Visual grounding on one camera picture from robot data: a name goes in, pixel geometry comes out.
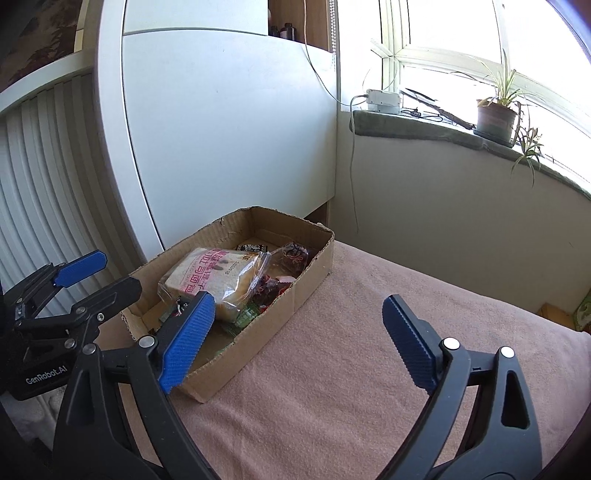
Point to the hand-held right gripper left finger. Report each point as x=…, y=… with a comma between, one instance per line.
x=189, y=341

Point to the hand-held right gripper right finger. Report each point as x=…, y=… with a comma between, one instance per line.
x=411, y=337

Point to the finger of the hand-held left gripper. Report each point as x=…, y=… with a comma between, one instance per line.
x=81, y=267
x=115, y=293

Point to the dark green candy packet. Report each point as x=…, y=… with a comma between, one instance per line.
x=248, y=315

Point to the clear bag of wafers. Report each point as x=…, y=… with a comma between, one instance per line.
x=212, y=272

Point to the cardboard box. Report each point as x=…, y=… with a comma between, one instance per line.
x=277, y=314

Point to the red clear dried fruit packet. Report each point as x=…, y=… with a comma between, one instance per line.
x=277, y=286

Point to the black patterned candy packet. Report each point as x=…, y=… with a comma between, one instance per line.
x=249, y=247

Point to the white cloth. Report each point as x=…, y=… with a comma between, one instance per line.
x=32, y=415

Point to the white ribbed door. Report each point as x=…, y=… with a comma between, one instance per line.
x=46, y=161

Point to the brown wooden furniture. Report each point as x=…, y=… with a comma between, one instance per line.
x=556, y=314

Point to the green printed bag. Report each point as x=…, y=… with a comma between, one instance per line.
x=584, y=314

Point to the white cabinet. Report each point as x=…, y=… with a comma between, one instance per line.
x=221, y=138

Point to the grey windowsill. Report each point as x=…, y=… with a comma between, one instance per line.
x=415, y=129

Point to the small trailing plant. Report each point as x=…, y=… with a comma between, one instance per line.
x=528, y=150

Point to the dark long stick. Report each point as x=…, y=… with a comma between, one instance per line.
x=452, y=117

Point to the potted spider plant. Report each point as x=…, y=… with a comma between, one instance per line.
x=496, y=120

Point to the white adapter box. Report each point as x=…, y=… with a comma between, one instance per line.
x=383, y=99

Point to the white framed window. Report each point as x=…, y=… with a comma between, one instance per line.
x=392, y=27

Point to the wooden shelf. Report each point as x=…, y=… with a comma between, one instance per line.
x=318, y=23

